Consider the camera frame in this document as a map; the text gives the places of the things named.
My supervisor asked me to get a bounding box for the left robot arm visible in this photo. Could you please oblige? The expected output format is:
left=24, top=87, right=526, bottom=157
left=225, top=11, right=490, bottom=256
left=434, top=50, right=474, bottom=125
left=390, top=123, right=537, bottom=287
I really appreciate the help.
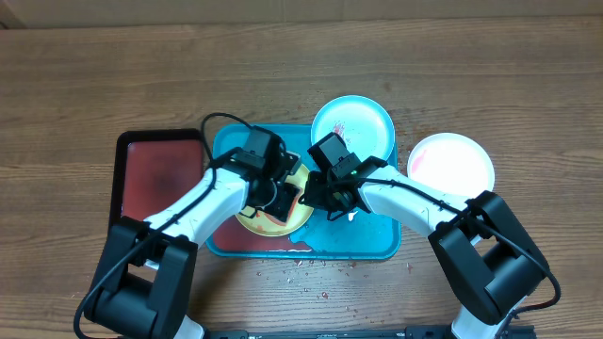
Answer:
left=73, top=148, right=301, bottom=338

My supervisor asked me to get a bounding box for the yellow green plate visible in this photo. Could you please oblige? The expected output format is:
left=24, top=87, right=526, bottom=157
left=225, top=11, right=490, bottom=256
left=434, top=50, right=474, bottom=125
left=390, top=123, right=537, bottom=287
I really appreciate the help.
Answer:
left=236, top=164, right=314, bottom=237

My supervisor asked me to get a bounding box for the white plate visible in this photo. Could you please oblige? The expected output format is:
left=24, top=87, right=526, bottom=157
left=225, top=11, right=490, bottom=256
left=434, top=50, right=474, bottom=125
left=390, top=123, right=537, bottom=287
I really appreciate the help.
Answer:
left=407, top=133, right=496, bottom=198

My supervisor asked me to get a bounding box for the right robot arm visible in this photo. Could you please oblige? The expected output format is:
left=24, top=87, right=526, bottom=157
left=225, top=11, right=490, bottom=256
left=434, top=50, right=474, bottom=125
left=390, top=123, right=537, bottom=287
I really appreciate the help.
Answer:
left=300, top=165, right=551, bottom=338

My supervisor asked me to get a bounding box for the black red small tray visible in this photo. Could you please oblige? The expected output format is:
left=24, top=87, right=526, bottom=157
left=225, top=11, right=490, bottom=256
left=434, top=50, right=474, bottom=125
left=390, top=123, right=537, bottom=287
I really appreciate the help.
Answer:
left=108, top=129, right=204, bottom=226

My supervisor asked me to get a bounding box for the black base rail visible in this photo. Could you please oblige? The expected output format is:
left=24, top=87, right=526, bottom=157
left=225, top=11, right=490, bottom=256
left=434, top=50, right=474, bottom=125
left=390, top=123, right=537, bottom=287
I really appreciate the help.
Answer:
left=202, top=324, right=538, bottom=339

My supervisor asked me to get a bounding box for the teal plastic serving tray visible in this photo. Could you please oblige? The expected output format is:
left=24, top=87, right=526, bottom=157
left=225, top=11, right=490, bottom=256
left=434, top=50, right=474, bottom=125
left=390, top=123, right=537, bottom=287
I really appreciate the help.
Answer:
left=205, top=124, right=401, bottom=260

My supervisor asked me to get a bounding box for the light blue plate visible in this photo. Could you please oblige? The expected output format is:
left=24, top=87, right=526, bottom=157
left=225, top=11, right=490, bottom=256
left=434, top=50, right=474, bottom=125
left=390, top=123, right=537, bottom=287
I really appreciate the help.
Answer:
left=311, top=95, right=395, bottom=160

